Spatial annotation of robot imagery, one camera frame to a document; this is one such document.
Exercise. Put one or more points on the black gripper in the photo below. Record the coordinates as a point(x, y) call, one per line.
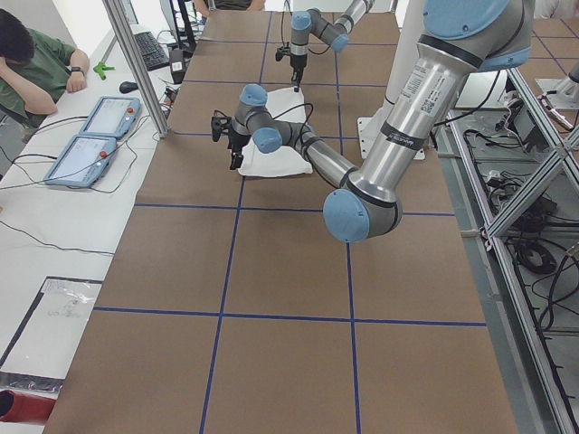
point(236, 142)
point(296, 63)

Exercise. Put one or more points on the white long-sleeve printed shirt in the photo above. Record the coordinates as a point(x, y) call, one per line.
point(285, 161)

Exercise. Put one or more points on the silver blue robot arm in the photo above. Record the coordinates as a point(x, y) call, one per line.
point(454, 39)
point(311, 22)

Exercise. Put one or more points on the upper blue teach pendant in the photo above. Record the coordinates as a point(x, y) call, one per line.
point(112, 116)

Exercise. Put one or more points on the blue teach pendant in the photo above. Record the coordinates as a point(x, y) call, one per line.
point(82, 162)
point(112, 116)

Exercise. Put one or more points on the black computer mouse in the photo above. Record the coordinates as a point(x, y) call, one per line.
point(126, 87)

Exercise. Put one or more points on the black keyboard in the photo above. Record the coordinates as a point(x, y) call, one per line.
point(152, 52)

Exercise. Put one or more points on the lower blue teach pendant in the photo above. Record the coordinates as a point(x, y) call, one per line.
point(82, 162)

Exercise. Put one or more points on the green plastic tool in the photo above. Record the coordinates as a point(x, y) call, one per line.
point(101, 69)

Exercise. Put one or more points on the seated person green shirt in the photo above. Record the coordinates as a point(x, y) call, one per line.
point(36, 70)

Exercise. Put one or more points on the clear plastic document sleeve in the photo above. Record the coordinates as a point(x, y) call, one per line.
point(39, 354)

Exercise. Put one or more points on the red cylinder object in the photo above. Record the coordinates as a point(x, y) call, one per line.
point(18, 407)

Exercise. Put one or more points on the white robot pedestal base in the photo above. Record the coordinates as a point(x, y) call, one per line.
point(406, 55)

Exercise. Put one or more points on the aluminium frame post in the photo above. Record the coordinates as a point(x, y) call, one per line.
point(129, 47)

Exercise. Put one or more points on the aluminium frame rail structure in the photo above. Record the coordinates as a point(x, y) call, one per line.
point(514, 182)

